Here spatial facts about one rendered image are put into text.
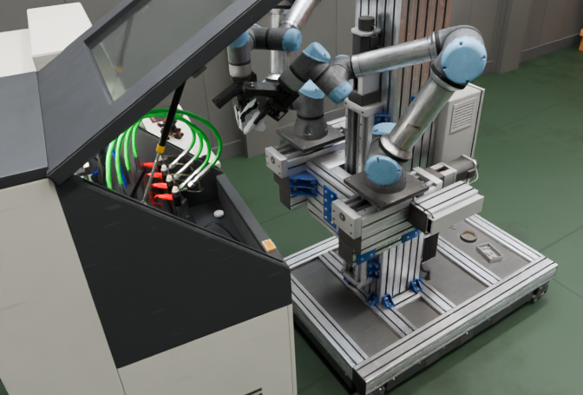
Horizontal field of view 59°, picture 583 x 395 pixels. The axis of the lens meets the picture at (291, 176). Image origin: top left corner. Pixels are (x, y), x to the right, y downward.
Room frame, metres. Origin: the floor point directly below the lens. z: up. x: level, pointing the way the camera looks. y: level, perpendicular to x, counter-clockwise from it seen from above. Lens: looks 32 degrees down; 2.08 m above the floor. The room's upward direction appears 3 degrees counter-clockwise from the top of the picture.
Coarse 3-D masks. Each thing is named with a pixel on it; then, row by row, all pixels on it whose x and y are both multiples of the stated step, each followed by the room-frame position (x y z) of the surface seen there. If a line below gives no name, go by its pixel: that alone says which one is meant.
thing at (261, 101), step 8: (280, 80) 1.51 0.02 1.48; (280, 88) 1.52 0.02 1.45; (288, 88) 1.50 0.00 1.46; (264, 96) 1.53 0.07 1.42; (272, 96) 1.51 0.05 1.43; (280, 96) 1.52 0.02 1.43; (288, 96) 1.52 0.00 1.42; (296, 96) 1.53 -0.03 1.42; (264, 104) 1.50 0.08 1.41; (272, 104) 1.50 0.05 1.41; (280, 104) 1.51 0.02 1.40; (288, 104) 1.53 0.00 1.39; (272, 112) 1.51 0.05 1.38
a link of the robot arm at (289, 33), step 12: (300, 0) 1.95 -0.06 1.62; (312, 0) 1.98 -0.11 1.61; (288, 12) 1.88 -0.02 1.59; (300, 12) 1.87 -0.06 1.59; (288, 24) 1.78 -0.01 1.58; (300, 24) 1.82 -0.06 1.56; (276, 36) 1.73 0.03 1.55; (288, 36) 1.71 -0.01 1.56; (300, 36) 1.75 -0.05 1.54; (276, 48) 1.73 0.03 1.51; (288, 48) 1.71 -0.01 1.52
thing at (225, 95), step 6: (234, 84) 1.68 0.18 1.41; (240, 84) 1.67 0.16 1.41; (228, 90) 1.67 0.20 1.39; (234, 90) 1.66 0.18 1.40; (240, 90) 1.67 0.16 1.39; (216, 96) 1.66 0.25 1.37; (222, 96) 1.65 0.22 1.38; (228, 96) 1.65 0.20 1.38; (216, 102) 1.63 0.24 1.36; (222, 102) 1.64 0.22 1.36
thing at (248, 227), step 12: (216, 180) 1.81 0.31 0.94; (228, 180) 1.80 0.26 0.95; (228, 192) 1.70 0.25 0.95; (228, 204) 1.70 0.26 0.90; (240, 204) 1.62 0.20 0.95; (240, 216) 1.55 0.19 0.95; (252, 216) 1.54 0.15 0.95; (240, 228) 1.58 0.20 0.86; (252, 228) 1.46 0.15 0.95; (252, 240) 1.45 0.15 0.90; (264, 252) 1.34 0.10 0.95; (276, 252) 1.33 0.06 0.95
